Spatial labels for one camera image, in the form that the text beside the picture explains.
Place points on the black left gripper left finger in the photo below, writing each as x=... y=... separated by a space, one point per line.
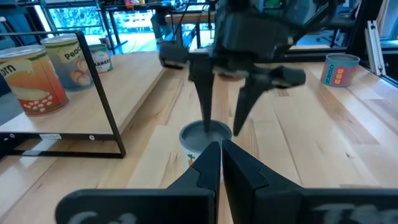
x=186 y=202

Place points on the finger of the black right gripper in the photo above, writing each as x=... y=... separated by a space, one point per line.
x=247 y=99
x=205 y=93

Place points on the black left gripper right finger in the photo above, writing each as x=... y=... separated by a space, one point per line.
x=280 y=205

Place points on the carrot label small tin can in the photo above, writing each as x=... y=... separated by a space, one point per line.
x=192 y=137

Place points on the pink corn small tin can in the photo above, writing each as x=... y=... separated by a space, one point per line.
x=339 y=71

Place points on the oranges label small tin can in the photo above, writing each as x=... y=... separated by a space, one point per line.
x=102 y=59

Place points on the peach label tall tin can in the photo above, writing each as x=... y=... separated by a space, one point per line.
x=68 y=62

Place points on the corn label tall tin can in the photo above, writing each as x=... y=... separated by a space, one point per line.
x=31 y=84

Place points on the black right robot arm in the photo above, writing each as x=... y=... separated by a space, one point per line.
x=231 y=4

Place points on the wooden background table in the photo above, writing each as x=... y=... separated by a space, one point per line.
x=180 y=18

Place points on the person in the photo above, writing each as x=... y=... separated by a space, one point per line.
x=160 y=26

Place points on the black office chair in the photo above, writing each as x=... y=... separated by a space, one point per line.
x=340 y=23

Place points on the silver aluminium extrusion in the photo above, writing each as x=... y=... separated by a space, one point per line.
x=374 y=46

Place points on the wooden shelf with black frame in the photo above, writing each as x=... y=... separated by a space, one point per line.
x=124 y=93

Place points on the black frame desk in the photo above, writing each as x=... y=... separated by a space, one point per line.
x=107 y=25

